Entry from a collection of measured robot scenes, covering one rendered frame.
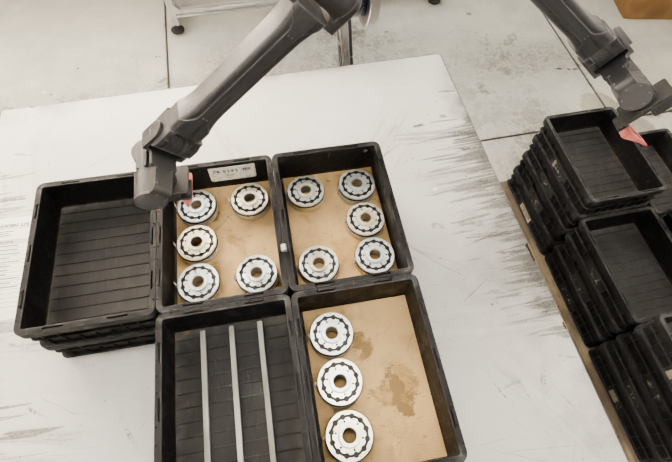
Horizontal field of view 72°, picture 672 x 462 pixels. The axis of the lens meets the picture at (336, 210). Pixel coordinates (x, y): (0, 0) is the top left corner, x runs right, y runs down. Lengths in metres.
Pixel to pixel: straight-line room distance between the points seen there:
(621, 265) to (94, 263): 1.77
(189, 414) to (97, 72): 2.31
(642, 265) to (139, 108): 1.92
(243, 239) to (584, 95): 2.33
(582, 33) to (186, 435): 1.12
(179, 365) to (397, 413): 0.51
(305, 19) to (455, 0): 2.79
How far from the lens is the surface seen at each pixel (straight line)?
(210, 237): 1.26
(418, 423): 1.15
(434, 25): 3.24
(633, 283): 2.03
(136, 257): 1.32
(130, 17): 3.41
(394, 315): 1.19
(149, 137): 0.88
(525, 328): 1.41
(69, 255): 1.40
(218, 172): 1.31
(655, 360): 1.83
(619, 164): 2.15
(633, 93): 1.04
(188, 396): 1.17
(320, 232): 1.26
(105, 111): 1.84
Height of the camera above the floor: 1.95
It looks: 60 degrees down
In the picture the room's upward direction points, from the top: 3 degrees clockwise
